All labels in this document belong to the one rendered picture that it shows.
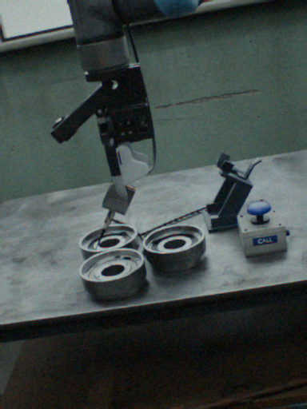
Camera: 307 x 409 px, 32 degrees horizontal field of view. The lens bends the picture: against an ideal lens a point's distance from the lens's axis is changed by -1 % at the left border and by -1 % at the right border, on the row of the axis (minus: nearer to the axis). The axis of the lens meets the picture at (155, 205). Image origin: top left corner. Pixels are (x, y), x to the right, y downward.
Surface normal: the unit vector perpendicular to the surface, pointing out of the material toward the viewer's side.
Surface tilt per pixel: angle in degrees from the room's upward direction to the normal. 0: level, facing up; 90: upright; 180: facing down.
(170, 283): 0
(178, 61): 90
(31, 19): 90
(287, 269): 0
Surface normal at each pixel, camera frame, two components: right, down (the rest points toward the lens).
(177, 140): -0.02, 0.37
